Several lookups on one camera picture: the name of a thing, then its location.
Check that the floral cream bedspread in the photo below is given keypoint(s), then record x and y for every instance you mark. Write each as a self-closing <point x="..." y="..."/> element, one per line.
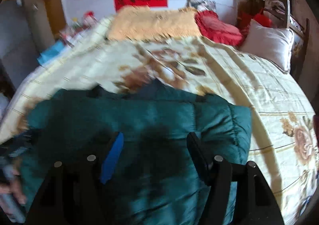
<point x="283" y="143"/>

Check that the framed photo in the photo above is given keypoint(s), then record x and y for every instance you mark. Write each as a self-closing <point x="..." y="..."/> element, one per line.
<point x="202" y="5"/>

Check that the red heart cushion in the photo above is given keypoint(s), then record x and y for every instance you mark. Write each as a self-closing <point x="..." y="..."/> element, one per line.
<point x="214" y="29"/>

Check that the white satin pillow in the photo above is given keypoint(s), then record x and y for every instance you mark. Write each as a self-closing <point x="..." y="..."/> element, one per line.
<point x="273" y="44"/>

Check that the yellow fringed pillow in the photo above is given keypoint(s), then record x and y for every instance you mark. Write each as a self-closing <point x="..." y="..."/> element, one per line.
<point x="142" y="23"/>

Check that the person's left hand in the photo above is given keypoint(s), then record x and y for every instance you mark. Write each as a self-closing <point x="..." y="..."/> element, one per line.
<point x="13" y="186"/>

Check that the wooden chair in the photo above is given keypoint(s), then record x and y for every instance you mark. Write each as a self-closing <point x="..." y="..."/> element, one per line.
<point x="277" y="14"/>

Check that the dark green quilted jacket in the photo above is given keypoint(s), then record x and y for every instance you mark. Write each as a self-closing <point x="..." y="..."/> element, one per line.
<point x="154" y="182"/>

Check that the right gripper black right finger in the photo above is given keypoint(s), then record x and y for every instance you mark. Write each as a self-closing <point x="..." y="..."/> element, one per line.
<point x="213" y="170"/>

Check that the grey refrigerator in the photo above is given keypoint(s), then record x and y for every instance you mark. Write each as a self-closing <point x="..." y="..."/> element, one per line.
<point x="25" y="33"/>

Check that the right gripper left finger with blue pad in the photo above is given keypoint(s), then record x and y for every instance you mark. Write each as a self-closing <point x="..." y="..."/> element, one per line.
<point x="115" y="147"/>

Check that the plush pig toy red hat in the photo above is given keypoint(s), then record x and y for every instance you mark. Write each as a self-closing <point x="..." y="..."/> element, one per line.
<point x="89" y="19"/>

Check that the blue paper bag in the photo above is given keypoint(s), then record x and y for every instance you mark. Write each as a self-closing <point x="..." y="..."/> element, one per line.
<point x="51" y="52"/>

